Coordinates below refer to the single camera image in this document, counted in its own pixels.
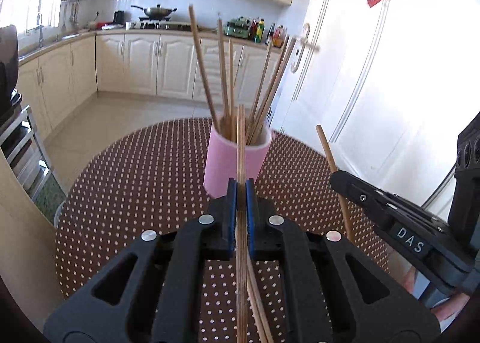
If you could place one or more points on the pink cylindrical cup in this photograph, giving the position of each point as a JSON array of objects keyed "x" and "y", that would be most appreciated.
[{"x": 221, "y": 166}]

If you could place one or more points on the small white mug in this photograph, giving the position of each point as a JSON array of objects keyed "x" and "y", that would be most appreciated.
[{"x": 130, "y": 25}]

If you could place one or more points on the gas stove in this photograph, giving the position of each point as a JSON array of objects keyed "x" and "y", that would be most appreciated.
[{"x": 165, "y": 25}]

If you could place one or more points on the orange oil bottle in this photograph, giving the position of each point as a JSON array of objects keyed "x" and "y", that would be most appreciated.
[{"x": 280, "y": 38}]

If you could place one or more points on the hanging metal ladle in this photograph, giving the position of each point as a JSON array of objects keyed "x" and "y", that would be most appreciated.
[{"x": 75, "y": 12}]

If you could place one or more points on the green electric cooker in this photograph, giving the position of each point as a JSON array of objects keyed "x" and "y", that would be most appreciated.
[{"x": 237, "y": 28}]

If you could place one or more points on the red container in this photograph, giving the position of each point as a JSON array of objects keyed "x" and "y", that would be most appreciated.
[{"x": 104, "y": 24}]

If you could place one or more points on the person's right hand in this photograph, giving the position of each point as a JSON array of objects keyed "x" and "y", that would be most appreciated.
[{"x": 452, "y": 309}]

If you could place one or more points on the dark sauce bottle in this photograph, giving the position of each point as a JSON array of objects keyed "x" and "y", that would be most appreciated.
[{"x": 270, "y": 36}]

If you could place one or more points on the black kitchen appliance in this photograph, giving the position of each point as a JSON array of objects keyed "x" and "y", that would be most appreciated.
[{"x": 7, "y": 72}]

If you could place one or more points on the metal wok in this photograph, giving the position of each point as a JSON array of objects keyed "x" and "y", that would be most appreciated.
[{"x": 159, "y": 12}]

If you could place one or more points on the single wooden chopstick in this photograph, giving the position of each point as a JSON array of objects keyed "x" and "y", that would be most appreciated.
[
  {"x": 255, "y": 313},
  {"x": 261, "y": 313},
  {"x": 239, "y": 140},
  {"x": 330, "y": 155}
]

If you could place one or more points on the red capped bottle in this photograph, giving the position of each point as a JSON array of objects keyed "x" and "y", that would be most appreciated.
[{"x": 253, "y": 29}]

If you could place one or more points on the white door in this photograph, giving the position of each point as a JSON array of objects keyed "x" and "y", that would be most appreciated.
[{"x": 375, "y": 84}]

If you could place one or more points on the metal faucet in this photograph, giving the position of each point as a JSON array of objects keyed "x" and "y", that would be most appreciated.
[{"x": 40, "y": 31}]

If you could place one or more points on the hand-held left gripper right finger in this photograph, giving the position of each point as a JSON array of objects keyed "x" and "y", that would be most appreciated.
[{"x": 250, "y": 215}]

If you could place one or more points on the bundle of wooden chopsticks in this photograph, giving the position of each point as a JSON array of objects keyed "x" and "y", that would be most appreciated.
[{"x": 225, "y": 125}]

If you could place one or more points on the black kettle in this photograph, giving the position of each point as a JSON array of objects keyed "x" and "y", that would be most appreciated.
[{"x": 119, "y": 17}]

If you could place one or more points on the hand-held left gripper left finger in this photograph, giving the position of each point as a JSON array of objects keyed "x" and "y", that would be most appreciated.
[{"x": 232, "y": 215}]

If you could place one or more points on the metal shelf rack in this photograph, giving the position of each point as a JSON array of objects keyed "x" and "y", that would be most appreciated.
[{"x": 26, "y": 147}]

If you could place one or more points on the steel sink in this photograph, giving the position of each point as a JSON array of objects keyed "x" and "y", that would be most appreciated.
[{"x": 69, "y": 36}]

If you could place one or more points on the hanging metal spatula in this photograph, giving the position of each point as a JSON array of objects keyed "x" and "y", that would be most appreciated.
[{"x": 65, "y": 14}]

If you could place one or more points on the cream lower kitchen cabinets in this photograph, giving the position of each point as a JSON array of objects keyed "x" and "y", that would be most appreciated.
[{"x": 150, "y": 65}]

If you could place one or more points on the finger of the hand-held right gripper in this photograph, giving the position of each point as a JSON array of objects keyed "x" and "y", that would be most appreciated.
[
  {"x": 416, "y": 213},
  {"x": 360, "y": 196}
]

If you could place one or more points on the white plate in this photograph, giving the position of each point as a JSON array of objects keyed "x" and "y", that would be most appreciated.
[{"x": 112, "y": 28}]

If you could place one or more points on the brown polka dot tablecloth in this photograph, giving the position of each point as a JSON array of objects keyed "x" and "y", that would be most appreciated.
[{"x": 150, "y": 177}]

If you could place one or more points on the green bottle yellow cap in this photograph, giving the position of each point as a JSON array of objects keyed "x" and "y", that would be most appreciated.
[{"x": 260, "y": 33}]

